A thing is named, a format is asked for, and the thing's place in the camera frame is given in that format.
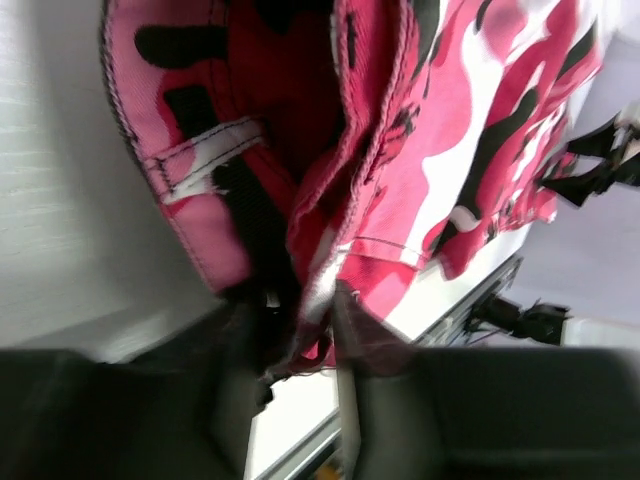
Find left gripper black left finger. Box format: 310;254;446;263
1;302;280;479

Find pink camouflage trousers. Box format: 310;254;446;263
101;1;606;373

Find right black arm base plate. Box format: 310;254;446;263
463;294;571;346

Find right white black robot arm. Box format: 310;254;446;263
539;103;639;208

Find aluminium frame rail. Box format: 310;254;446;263
244;254;522;479

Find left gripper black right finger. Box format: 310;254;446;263
332;283;639;479

